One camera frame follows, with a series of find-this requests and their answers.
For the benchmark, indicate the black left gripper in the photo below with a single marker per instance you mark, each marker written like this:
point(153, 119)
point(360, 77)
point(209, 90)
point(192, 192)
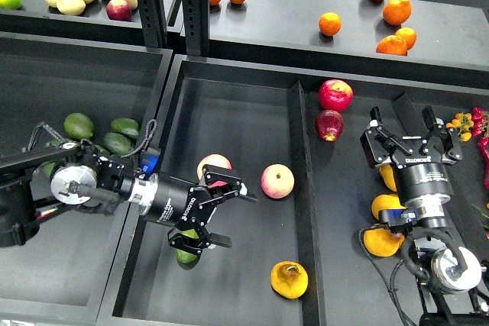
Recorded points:
point(176, 201)

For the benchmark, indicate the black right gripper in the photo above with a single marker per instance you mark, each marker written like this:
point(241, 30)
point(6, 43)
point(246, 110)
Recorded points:
point(421, 174)

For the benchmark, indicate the green avocado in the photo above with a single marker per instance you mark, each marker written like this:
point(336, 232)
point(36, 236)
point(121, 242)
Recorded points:
point(183, 256)
point(128, 127)
point(117, 144)
point(79, 126)
point(48, 166)

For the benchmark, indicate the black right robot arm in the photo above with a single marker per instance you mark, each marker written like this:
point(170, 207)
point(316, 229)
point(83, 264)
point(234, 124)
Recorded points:
point(447, 274)

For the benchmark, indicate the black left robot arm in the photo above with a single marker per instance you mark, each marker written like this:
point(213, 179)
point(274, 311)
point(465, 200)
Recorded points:
point(55, 175)

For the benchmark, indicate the yellow pear with stem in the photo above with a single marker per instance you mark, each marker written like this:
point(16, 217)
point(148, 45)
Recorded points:
point(386, 173)

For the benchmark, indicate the green avocado top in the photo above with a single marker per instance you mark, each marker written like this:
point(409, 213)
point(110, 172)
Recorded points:
point(79, 126)

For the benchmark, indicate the pale yellow pear front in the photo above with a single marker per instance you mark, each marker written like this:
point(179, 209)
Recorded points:
point(71, 7)

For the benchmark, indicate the pink apple left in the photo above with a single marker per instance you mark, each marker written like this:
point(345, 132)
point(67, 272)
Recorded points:
point(215, 160)

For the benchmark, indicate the pink apple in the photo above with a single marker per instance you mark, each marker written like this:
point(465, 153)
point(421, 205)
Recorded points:
point(277, 181)
point(215, 160)

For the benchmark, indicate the orange cherry tomato bunch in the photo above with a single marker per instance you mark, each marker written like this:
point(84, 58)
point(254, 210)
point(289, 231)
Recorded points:
point(463, 124)

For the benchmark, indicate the pink apple right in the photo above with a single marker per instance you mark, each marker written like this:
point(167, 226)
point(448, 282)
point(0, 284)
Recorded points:
point(277, 181)

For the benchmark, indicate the dark red apple lower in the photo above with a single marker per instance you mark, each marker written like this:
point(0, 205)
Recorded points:
point(329, 125)

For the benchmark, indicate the red apple upper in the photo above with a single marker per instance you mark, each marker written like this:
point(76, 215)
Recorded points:
point(335, 94)

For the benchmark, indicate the orange on shelf front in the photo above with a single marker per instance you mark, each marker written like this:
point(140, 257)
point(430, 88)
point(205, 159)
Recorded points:
point(392, 44)

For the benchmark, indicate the orange on shelf right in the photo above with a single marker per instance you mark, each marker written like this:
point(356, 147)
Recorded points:
point(409, 35)

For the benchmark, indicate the large orange on shelf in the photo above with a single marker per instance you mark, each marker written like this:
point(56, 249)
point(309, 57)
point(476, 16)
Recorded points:
point(397, 11)

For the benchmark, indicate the orange on shelf middle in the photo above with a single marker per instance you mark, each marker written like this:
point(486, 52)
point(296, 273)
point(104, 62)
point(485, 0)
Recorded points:
point(330, 24)

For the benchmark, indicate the black tray divider left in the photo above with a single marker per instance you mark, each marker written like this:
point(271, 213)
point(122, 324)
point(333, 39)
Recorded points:
point(312, 302)

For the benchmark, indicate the red apple on shelf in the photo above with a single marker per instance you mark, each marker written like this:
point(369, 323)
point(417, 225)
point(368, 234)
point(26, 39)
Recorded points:
point(119, 10)

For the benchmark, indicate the black shelf post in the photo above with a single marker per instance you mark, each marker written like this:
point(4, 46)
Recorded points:
point(180, 24)

